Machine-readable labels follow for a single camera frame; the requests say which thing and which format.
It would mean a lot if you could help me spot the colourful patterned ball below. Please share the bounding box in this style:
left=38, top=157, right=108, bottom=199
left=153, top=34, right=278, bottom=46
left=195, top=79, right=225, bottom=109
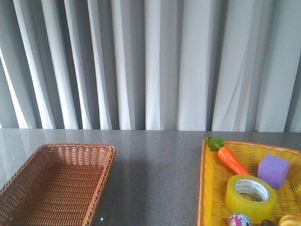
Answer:
left=228, top=213, right=253, bottom=226

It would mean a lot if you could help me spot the yellow wicker basket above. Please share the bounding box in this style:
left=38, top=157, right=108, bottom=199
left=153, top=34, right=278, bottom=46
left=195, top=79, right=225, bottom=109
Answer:
left=198, top=140, right=301, bottom=226

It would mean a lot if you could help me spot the orange toy carrot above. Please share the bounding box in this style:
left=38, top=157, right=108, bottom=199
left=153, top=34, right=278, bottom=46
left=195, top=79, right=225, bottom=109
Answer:
left=205, top=137, right=250, bottom=175

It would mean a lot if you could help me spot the yellow tape roll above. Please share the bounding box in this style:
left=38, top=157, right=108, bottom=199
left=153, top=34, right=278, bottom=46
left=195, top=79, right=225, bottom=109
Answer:
left=225, top=175, right=277, bottom=223

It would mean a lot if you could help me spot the brown wicker basket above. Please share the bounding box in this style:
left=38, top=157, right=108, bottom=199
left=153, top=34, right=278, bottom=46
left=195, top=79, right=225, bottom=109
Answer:
left=0, top=143, right=116, bottom=226

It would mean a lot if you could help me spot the small dark brown object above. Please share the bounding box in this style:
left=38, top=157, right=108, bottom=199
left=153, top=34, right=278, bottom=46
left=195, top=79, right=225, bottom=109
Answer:
left=261, top=219, right=276, bottom=226

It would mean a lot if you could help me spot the grey pleated curtain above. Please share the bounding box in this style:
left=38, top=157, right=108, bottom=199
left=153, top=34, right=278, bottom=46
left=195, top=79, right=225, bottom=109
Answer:
left=0, top=0, right=301, bottom=132

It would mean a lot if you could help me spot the toy bread loaf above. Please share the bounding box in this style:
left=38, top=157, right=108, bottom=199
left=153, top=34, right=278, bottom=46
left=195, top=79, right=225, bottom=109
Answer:
left=278, top=213, right=301, bottom=226

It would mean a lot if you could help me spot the purple foam cube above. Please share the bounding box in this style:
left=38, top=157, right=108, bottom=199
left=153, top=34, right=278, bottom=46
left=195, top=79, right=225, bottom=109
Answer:
left=257, top=154, right=290, bottom=189

